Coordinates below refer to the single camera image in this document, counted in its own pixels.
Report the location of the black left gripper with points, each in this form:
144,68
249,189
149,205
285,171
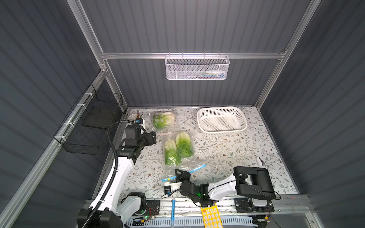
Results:
151,138

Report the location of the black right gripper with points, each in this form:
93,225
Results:
182,179

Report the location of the chinese cabbage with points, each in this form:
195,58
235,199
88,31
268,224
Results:
184,145
172,157
163,120

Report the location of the clear zip-top bag blue seal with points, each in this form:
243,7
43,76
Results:
190,164

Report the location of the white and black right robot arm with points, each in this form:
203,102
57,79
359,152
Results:
253,183

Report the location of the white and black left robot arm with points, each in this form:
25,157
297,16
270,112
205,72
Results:
105,211

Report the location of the clear zip-top bag pink seal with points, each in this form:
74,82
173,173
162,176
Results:
174,127

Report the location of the chinese cabbage in pink bag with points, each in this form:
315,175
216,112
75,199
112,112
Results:
163,120

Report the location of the white cup pen holder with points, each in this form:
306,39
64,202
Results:
133,117

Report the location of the blue pen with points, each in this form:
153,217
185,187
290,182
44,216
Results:
173,214

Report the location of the yellow calculator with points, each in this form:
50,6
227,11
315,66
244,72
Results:
211,217

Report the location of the white perforated plastic basket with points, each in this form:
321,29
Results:
216,121

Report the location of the small white object on table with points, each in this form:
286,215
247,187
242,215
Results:
260,162

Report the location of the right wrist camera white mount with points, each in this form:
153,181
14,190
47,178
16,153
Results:
170,188

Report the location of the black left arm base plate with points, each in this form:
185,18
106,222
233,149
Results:
152,208

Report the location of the white slotted cable duct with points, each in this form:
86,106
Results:
193,222

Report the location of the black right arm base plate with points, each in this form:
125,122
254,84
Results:
249,205

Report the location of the black wire mesh basket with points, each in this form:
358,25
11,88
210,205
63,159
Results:
85,132

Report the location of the white wire wall basket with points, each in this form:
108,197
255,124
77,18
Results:
201,67

